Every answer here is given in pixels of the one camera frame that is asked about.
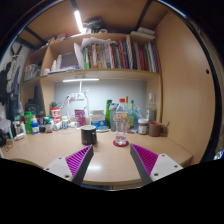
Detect grey blue water bottle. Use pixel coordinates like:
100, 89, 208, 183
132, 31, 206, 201
108, 102, 118, 133

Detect dark water jug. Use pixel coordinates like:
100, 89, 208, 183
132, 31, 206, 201
24, 98, 39, 116

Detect flat round red coaster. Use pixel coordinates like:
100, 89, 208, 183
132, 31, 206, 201
112, 139, 130, 148

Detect clear drink bottle red cap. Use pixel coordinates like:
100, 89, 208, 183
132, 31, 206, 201
114, 97, 130, 146

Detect white desk lamp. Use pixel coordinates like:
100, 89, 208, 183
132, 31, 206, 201
62, 77, 100, 101

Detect small white blue bottle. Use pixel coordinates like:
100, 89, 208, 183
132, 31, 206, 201
61, 116, 69, 130

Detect dark green glass bottle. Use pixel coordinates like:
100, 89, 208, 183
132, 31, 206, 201
105, 99, 113, 129

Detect blue and white carton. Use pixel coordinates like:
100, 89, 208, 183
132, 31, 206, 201
89, 109, 106, 129

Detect clear glass bottle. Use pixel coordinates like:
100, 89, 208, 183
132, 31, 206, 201
145, 92, 158, 124

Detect brown jar white lid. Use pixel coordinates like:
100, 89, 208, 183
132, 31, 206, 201
137, 118, 149, 135

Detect black mug white inside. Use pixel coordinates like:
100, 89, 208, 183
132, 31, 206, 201
80, 124, 98, 146

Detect green-lidded tub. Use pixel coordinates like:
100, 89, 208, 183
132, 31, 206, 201
23, 111, 34, 126

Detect magenta pouch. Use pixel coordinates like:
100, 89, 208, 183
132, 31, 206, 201
74, 109, 87, 127

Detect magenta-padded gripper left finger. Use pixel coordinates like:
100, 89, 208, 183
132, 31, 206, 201
43, 143, 95, 187

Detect white ceiling tube light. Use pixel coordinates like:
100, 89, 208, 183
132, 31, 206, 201
73, 9, 85, 34

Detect brown mug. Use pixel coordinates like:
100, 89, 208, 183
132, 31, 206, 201
148, 121, 167, 138

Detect red and white tub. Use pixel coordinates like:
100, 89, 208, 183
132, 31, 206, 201
50, 106, 62, 120

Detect blue hanging garment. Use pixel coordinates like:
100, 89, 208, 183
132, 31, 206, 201
8, 74, 22, 118

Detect black metal frame bars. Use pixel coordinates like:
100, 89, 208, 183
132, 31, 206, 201
16, 0, 154, 46

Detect white hanging garment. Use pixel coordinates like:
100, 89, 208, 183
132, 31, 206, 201
7, 54, 24, 84

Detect white cable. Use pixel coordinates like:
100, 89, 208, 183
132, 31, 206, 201
65, 96, 73, 124

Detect black hanging garment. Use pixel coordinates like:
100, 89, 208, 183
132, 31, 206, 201
0, 69, 9, 106

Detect dark bottle red label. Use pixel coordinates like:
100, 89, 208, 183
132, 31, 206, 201
44, 117, 54, 134

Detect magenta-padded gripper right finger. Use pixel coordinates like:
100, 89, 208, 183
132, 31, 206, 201
129, 143, 184, 186

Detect white wall power strip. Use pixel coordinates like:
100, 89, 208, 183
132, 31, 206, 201
70, 93, 87, 102

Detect light blue hairbrush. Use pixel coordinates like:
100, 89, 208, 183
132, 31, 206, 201
95, 125, 110, 132

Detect white bottle blue label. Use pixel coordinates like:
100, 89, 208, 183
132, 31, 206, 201
30, 115, 40, 135

